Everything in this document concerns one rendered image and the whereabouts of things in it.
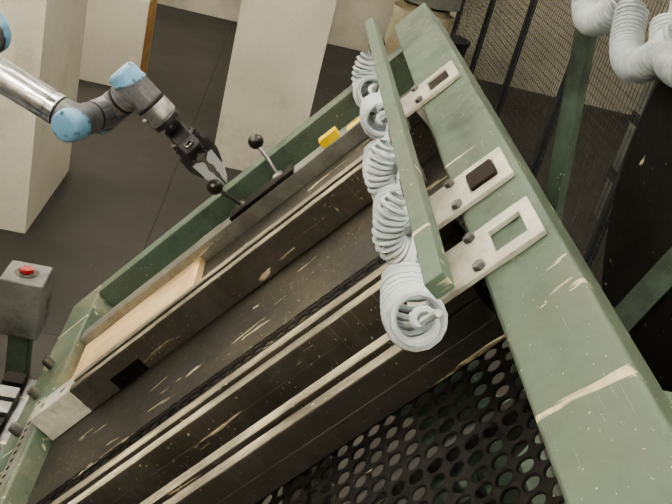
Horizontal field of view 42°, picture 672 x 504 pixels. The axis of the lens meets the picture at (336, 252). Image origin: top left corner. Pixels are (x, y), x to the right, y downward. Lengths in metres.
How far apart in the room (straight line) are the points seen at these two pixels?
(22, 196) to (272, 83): 1.93
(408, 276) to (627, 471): 0.31
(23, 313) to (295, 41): 3.56
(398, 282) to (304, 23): 4.90
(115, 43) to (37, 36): 2.77
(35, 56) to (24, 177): 0.63
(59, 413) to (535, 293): 1.33
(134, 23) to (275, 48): 1.63
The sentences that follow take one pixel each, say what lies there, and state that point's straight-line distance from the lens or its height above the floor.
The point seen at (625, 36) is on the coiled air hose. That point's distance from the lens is 1.85.
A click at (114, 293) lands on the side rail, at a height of 0.92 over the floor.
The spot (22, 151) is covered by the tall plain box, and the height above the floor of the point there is 0.45.
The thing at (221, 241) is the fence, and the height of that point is 1.27.
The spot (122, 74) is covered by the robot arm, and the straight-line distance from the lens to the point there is 2.11.
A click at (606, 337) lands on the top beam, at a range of 0.83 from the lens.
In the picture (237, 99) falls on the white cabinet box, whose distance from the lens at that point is 5.89.
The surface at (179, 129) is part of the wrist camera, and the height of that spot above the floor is 1.51.
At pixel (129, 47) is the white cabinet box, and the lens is 7.14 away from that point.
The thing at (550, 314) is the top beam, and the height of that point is 1.86.
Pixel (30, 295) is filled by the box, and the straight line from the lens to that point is 2.57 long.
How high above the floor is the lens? 2.24
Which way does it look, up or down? 25 degrees down
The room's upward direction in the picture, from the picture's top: 15 degrees clockwise
